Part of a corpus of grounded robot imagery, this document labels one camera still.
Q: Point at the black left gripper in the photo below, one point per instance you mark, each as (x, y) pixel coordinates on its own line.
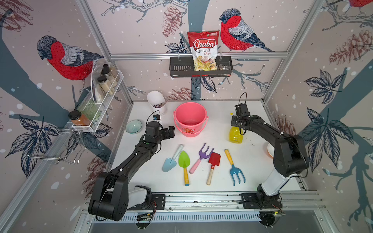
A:
(167, 135)

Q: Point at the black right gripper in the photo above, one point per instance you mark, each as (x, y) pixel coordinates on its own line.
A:
(232, 118)

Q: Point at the yellow spray bottle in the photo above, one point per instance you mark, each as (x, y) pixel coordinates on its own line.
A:
(235, 135)

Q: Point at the pink plastic bucket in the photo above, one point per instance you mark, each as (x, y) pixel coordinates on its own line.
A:
(190, 119)

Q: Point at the light blue toy trowel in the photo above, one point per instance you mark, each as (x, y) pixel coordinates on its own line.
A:
(170, 163)

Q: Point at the green toy shovel yellow handle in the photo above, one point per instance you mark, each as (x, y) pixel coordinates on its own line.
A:
(184, 162)

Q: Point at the purple toy rake pink handle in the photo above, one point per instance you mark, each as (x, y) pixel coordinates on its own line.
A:
(203, 154)

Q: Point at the blue toy fork yellow handle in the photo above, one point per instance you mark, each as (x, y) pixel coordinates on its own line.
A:
(234, 171)

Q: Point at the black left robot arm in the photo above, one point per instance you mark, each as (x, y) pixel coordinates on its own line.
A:
(110, 196)

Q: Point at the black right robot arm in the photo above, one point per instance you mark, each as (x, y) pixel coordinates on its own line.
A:
(290, 156)

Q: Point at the white ceramic cup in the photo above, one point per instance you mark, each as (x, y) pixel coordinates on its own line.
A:
(156, 99)

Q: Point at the light green bowl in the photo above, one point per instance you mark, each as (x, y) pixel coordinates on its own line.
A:
(133, 126)

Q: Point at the white bowl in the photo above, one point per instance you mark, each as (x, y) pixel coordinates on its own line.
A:
(270, 150)

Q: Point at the red Chuba chips bag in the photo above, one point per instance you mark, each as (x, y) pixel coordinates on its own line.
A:
(204, 49)

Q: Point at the green glass jar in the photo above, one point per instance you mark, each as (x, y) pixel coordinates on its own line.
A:
(90, 109)

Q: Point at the spice bottle black cap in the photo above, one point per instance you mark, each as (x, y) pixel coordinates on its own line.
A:
(106, 71)
(106, 85)

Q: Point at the orange jar black lid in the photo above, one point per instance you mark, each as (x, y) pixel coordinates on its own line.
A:
(78, 118)

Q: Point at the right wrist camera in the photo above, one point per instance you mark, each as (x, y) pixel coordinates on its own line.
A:
(242, 110)

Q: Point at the red toy spade wooden handle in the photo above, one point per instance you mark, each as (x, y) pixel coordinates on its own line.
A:
(214, 160)

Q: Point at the black wall basket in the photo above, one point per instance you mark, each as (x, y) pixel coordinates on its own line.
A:
(187, 67)

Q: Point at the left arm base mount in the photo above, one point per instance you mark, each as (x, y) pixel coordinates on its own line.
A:
(157, 201)

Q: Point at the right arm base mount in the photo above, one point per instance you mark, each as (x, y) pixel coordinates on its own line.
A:
(256, 201)

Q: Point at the white wire wall shelf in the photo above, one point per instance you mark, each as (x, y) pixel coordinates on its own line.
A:
(99, 96)

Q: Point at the chrome wire rack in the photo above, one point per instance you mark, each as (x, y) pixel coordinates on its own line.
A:
(68, 147)

